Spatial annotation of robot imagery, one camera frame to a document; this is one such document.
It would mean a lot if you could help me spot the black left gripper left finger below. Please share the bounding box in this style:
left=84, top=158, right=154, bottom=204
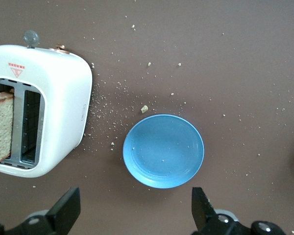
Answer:
left=0, top=187, right=81, bottom=235

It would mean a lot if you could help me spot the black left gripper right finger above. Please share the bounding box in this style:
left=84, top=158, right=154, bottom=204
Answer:
left=191, top=187, right=289, bottom=235

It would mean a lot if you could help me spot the brown bread slice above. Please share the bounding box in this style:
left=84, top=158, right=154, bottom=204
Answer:
left=0, top=88, right=16, bottom=167

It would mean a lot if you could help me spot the blue plate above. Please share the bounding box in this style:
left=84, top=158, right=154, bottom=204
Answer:
left=122, top=113, right=205, bottom=190

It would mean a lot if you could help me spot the white two-slot toaster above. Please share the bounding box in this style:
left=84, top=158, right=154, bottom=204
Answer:
left=0, top=29, right=93, bottom=178

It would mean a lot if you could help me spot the brown tablecloth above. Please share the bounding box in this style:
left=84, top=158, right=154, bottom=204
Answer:
left=0, top=0, right=294, bottom=235

